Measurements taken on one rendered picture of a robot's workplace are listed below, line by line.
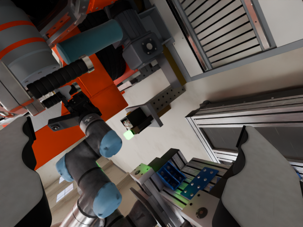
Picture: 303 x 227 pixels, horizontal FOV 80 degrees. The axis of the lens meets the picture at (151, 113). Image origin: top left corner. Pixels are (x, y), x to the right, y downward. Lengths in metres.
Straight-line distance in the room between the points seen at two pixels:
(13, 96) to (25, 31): 0.23
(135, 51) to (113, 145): 0.58
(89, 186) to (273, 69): 0.93
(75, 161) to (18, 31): 0.38
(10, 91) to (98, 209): 0.32
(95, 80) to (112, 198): 0.75
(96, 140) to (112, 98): 0.57
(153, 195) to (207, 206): 0.45
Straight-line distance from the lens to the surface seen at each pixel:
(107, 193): 0.50
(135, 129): 1.08
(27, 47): 0.61
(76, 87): 0.80
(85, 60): 0.47
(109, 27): 0.83
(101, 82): 1.11
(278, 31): 0.91
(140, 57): 0.99
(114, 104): 1.11
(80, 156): 0.57
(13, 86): 0.46
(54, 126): 0.71
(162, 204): 1.02
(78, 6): 0.76
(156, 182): 0.97
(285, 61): 1.03
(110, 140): 0.55
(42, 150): 1.08
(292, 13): 0.88
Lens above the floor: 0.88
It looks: 23 degrees down
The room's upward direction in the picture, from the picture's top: 127 degrees counter-clockwise
